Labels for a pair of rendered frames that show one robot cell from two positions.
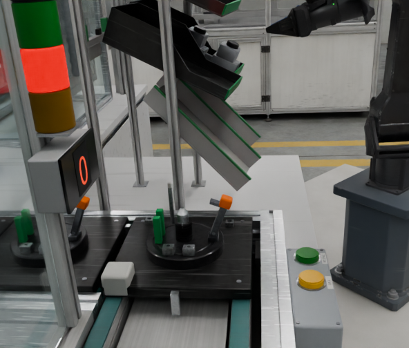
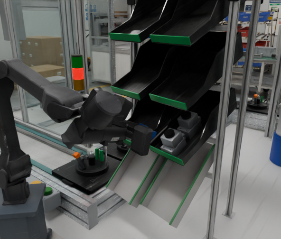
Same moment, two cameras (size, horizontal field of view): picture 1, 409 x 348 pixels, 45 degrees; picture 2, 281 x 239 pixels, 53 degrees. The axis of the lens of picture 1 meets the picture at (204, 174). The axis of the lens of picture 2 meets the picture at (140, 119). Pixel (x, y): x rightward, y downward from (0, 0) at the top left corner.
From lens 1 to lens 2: 1.66 m
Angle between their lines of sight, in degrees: 108
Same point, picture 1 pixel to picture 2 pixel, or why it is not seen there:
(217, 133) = (152, 177)
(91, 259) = (111, 151)
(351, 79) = not seen: outside the picture
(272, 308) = (40, 173)
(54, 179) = not seen: hidden behind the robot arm
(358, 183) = (33, 190)
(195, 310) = not seen: hidden behind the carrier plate
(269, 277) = (52, 179)
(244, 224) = (87, 186)
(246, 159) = (136, 200)
